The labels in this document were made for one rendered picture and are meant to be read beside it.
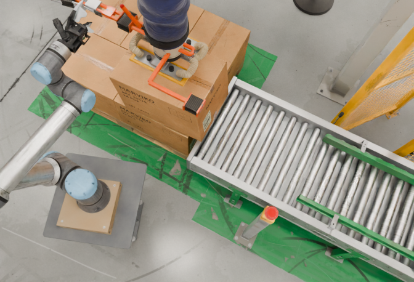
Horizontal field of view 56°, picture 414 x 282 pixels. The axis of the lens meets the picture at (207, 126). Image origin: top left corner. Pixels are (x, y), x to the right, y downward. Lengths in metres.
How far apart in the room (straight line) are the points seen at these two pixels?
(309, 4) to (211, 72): 1.91
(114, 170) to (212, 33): 1.30
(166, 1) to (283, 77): 2.04
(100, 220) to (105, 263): 0.86
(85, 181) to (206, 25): 1.58
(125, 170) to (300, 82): 1.84
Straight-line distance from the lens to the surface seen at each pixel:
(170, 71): 2.13
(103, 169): 2.44
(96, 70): 2.96
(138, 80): 2.39
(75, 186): 2.10
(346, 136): 2.81
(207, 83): 2.31
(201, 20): 3.12
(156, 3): 1.70
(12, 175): 1.68
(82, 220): 2.33
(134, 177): 2.40
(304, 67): 3.66
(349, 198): 2.74
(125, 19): 2.20
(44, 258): 3.24
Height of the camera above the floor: 3.05
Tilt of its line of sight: 68 degrees down
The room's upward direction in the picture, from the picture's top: 5 degrees clockwise
